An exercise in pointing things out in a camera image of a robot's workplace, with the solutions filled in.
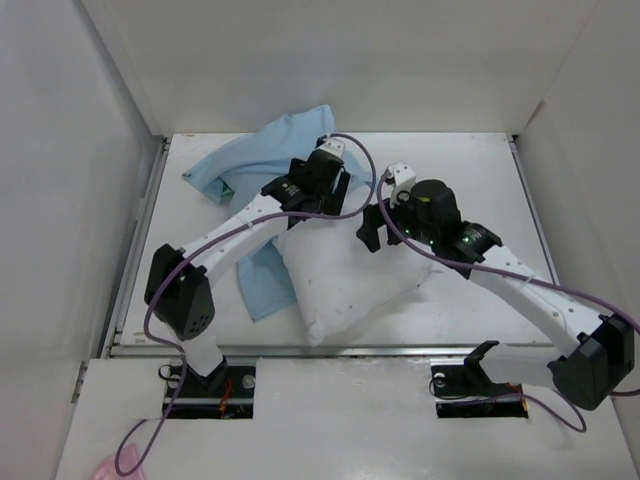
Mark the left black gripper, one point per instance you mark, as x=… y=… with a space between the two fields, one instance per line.
x=333 y=199

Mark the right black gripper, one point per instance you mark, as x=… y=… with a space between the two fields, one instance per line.
x=368 y=231

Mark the white pillow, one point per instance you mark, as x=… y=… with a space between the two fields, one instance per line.
x=337 y=280

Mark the light blue pillowcase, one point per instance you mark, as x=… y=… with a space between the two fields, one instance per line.
x=236 y=173

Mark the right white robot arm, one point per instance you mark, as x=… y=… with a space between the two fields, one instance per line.
x=592 y=352

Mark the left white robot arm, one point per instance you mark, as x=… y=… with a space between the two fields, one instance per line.
x=181 y=280

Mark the pink cloth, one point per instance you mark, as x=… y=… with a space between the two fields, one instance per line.
x=127 y=460

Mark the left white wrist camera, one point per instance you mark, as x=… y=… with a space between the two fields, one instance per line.
x=334 y=147

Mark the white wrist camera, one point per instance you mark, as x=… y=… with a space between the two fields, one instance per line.
x=334 y=147
x=400 y=178

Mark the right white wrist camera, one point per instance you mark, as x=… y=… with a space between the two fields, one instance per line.
x=400 y=178

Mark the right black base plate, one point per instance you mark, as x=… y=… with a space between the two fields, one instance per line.
x=463 y=392

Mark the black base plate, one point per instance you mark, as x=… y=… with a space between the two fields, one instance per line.
x=463 y=392
x=228 y=396

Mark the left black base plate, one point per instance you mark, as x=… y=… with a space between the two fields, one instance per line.
x=228 y=396

